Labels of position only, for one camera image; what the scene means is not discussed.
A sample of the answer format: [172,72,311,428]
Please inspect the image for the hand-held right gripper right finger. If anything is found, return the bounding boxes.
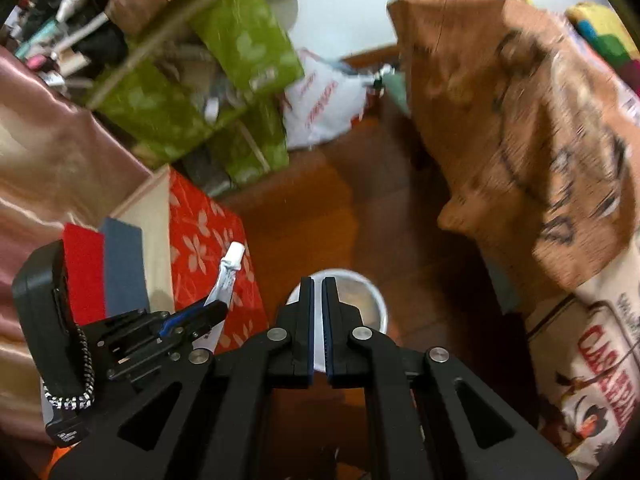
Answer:
[322,277,577,480]

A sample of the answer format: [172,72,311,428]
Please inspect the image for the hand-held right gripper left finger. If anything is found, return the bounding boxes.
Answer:
[50,277,316,480]

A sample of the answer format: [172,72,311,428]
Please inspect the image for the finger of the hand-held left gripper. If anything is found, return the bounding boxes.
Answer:
[97,302,229,357]
[106,331,215,385]

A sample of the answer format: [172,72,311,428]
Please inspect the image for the white cup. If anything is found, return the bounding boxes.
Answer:
[287,269,390,342]

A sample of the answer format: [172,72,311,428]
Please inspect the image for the white squeeze tube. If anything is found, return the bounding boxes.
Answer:
[192,241,247,353]

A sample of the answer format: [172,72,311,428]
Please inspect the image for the red floral box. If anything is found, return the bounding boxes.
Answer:
[167,167,268,356]

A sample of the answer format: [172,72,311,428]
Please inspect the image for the pink satin cloth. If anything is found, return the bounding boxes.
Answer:
[0,45,151,461]

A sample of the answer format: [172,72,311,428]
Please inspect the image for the small green floral box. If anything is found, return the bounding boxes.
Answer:
[210,94,292,189]

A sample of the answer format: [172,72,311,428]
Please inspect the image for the white plastic bag red print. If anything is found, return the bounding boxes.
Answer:
[282,49,371,151]

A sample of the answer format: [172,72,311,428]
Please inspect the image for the mint green container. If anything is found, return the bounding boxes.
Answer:
[382,72,412,116]

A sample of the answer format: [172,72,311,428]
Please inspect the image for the brown paper bag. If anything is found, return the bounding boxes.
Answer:
[387,0,632,292]

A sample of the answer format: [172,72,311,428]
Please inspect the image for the printed canvas tote bag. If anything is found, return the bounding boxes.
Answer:
[525,250,640,468]

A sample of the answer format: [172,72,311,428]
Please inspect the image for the green patterned bag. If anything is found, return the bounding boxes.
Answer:
[89,0,307,167]

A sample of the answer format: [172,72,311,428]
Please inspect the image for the brown cardboard box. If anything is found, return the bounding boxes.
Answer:
[104,0,168,37]

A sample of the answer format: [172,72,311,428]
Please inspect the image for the yellow green knitted item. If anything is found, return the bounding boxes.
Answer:
[565,2,640,73]

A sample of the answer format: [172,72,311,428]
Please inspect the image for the black white braided cord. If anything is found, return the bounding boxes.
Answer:
[44,329,97,409]

